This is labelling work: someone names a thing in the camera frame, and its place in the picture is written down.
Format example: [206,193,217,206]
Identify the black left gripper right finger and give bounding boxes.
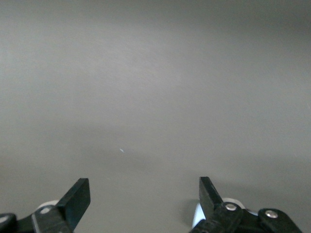
[191,176,303,233]

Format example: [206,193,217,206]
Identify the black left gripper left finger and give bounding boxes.
[0,178,91,233]

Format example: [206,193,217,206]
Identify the dark grey table cover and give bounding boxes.
[0,0,311,233]

